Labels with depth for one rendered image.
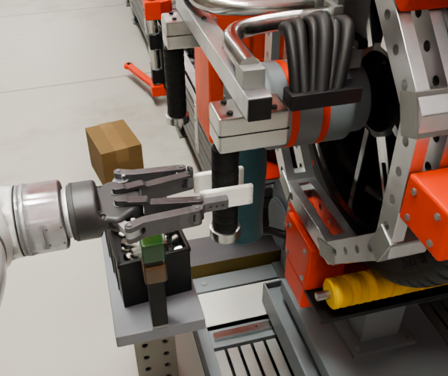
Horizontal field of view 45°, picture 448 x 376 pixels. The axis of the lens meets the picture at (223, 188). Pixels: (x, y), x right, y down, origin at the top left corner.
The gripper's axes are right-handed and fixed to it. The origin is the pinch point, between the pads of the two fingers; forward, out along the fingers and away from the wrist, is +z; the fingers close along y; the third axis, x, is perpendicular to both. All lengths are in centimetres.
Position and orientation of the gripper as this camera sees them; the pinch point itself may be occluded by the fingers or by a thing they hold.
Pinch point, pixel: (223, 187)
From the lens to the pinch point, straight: 73.4
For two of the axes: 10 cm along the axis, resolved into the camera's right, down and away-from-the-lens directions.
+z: 9.6, -1.6, 2.1
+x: 0.0, -8.1, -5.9
